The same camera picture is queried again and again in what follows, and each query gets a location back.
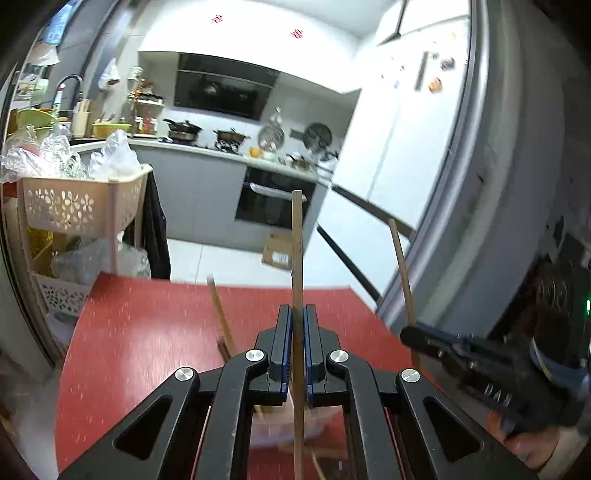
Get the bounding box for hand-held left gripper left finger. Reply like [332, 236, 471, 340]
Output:
[58, 305, 293, 480]

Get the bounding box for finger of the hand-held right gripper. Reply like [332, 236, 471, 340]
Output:
[400, 325, 467, 370]
[417, 325, 481, 351]

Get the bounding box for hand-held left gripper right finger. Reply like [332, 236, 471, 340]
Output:
[303, 305, 539, 480]

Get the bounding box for wooden chopstick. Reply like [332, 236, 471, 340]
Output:
[388, 218, 420, 370]
[206, 275, 239, 360]
[292, 190, 305, 480]

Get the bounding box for beige plastic utensil holder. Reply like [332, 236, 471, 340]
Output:
[250, 392, 348, 460]

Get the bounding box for person's right hand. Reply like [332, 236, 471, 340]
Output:
[489, 411, 579, 470]

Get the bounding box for cardboard box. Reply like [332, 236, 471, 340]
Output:
[262, 233, 306, 270]

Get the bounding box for black built-in oven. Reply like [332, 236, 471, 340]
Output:
[235, 167, 319, 228]

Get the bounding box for dark hanging garment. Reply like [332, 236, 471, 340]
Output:
[133, 172, 172, 281]

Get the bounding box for grey kitchen base cabinet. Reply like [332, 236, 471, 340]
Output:
[128, 138, 325, 256]

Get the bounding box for white refrigerator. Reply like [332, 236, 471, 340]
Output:
[318, 13, 472, 297]

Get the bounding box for round metal steamer rack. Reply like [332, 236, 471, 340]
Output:
[258, 124, 285, 151]

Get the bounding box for dark cooking pot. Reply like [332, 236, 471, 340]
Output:
[213, 128, 252, 149]

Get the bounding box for black wok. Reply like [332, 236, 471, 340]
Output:
[163, 119, 204, 140]

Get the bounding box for beige plastic trolley rack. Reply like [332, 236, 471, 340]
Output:
[17, 163, 154, 320]

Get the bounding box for white plastic bag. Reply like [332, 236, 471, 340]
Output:
[88, 130, 142, 181]

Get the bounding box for black range hood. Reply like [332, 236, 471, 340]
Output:
[174, 52, 280, 122]

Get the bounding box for green plastic basket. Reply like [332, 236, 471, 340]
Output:
[92, 122, 133, 138]

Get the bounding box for crumpled clear plastic bags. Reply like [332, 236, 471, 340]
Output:
[0, 128, 89, 182]

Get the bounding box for white upper cabinets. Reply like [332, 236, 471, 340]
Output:
[137, 0, 408, 96]

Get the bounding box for hanging white bag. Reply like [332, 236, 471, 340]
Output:
[97, 58, 122, 91]

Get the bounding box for black kitchen faucet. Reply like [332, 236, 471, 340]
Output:
[52, 75, 84, 117]

